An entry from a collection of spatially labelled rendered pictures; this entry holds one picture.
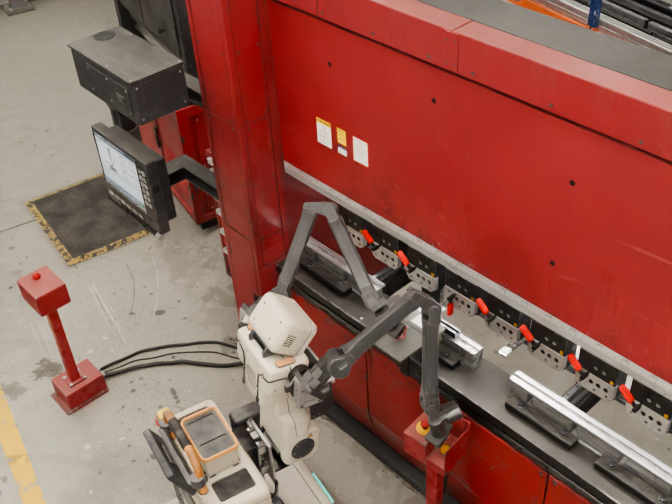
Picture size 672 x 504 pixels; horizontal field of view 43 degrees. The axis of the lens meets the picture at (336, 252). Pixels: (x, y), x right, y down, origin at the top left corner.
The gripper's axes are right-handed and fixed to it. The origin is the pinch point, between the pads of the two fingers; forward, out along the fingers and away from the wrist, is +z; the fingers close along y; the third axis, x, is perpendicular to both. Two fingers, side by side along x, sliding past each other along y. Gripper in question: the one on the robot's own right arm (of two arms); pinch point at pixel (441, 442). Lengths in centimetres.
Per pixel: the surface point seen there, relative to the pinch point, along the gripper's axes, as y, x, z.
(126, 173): 3, 157, -68
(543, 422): 25.6, -29.3, -6.6
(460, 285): 42, 15, -42
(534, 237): 49, -14, -81
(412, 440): -5.5, 10.0, 0.4
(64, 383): -67, 206, 53
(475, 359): 34.6, 7.1, -6.8
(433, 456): -4.4, 1.6, 6.5
